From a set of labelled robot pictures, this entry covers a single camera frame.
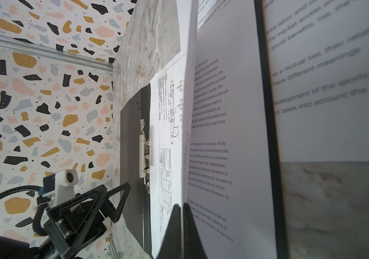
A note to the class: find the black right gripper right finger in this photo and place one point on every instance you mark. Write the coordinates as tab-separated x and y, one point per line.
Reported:
192	245

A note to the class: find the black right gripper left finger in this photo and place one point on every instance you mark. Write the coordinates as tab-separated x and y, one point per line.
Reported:
171	245

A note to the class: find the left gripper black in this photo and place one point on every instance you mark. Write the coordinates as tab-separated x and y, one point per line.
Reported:
77	223

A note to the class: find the text page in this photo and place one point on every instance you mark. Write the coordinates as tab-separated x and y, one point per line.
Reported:
229	181
319	63

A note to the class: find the technical drawing sheet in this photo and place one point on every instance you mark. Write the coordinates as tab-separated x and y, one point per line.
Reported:
165	137

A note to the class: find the orange black file folder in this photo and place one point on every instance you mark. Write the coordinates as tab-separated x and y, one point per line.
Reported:
158	32

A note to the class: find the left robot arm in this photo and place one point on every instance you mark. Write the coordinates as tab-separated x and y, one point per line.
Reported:
14	249

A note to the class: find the metal folder clip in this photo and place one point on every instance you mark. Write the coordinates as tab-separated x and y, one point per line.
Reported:
144	157

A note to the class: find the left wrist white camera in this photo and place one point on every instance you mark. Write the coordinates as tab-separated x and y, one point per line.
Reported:
58	188

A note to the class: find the aluminium corner post left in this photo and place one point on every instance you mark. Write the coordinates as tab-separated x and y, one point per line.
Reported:
53	54

